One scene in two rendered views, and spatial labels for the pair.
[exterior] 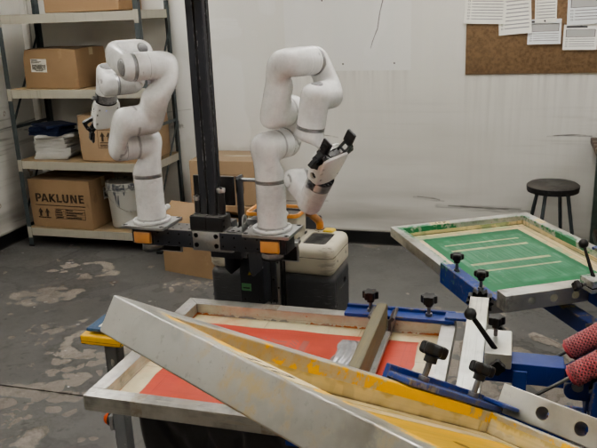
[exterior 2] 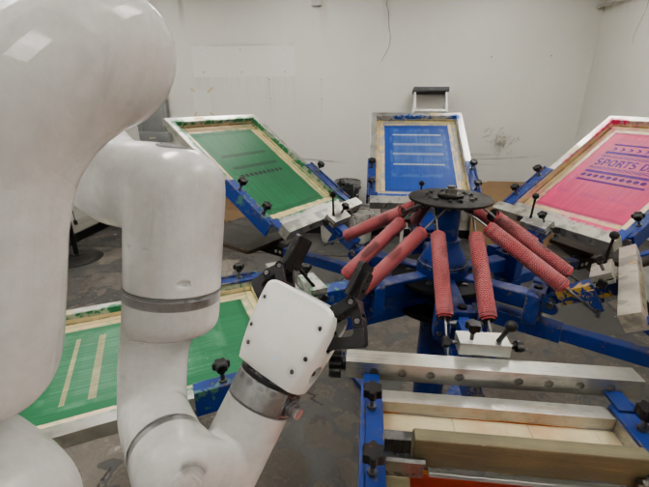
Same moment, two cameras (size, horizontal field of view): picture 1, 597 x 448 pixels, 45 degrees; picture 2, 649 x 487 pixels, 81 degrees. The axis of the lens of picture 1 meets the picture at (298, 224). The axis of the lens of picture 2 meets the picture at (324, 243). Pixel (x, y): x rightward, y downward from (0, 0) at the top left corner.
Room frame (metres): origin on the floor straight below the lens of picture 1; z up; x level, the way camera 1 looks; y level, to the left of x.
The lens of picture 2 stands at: (2.02, 0.29, 1.64)
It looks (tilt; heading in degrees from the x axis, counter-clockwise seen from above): 21 degrees down; 259
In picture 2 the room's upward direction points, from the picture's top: straight up
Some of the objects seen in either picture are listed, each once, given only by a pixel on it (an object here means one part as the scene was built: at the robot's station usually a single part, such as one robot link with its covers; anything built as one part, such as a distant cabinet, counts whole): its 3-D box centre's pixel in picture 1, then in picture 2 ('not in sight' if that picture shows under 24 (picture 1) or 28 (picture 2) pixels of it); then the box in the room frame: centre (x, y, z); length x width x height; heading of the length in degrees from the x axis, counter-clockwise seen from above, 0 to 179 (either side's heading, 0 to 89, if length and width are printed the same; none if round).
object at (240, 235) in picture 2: not in sight; (308, 256); (1.77, -1.46, 0.91); 1.34 x 0.40 x 0.08; 133
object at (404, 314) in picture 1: (399, 322); (371, 447); (1.82, -0.27, 0.98); 0.30 x 0.05 x 0.07; 73
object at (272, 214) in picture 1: (273, 204); not in sight; (2.22, 0.08, 1.21); 0.16 x 0.13 x 0.15; 160
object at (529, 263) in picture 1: (535, 244); (201, 309); (2.20, -0.76, 1.05); 1.08 x 0.61 x 0.23; 13
